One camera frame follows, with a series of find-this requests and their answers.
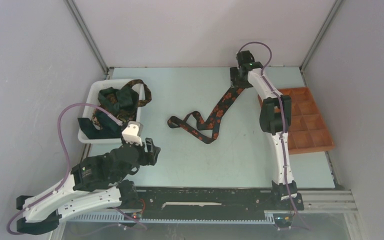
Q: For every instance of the black orange floral tie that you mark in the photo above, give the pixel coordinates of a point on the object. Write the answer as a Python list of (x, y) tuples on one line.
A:
[(207, 130)]

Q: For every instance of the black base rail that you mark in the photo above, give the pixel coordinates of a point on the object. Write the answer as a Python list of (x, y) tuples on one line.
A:
[(208, 204)]

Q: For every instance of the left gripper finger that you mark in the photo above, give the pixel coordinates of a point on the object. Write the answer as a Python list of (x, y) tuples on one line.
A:
[(152, 160), (150, 146)]

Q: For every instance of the white plastic basket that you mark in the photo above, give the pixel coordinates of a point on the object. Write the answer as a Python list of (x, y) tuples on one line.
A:
[(93, 99)]

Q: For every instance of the brown patterned tie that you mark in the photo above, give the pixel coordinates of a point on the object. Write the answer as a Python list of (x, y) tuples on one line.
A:
[(122, 98)]

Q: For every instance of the aluminium frame profile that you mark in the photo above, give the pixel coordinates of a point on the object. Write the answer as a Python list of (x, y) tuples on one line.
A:
[(328, 201)]

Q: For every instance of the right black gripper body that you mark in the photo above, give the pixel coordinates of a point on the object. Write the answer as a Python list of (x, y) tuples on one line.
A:
[(237, 80)]

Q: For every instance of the orange compartment tray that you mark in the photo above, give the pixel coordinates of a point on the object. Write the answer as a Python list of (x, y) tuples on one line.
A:
[(307, 132)]

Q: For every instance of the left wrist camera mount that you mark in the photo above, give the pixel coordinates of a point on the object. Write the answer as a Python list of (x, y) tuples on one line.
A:
[(132, 133)]

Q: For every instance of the dark green tie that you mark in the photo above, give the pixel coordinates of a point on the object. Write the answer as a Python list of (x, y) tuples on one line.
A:
[(121, 103)]

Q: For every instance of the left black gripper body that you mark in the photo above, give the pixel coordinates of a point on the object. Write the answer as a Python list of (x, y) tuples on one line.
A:
[(145, 158)]

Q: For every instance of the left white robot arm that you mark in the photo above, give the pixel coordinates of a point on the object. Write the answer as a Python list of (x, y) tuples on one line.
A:
[(96, 183)]

